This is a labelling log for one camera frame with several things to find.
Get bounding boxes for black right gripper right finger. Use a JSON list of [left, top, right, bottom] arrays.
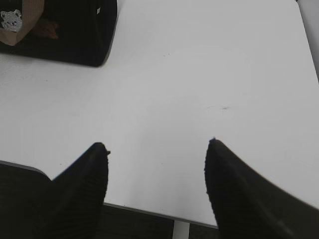
[[204, 138, 319, 239]]

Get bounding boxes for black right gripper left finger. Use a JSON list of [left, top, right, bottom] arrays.
[[34, 142, 110, 239]]

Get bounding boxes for black tote bag tan handles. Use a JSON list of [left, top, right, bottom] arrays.
[[0, 0, 118, 67]]

